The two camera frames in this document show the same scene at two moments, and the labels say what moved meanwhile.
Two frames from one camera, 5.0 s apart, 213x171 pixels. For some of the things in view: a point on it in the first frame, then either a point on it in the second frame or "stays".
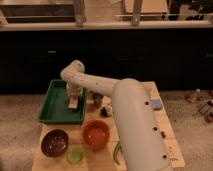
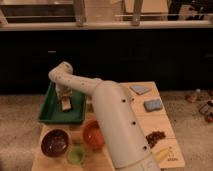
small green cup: (76, 155) stays
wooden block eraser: (73, 101) -> (66, 103)
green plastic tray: (54, 109) stays
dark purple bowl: (55, 142) stays
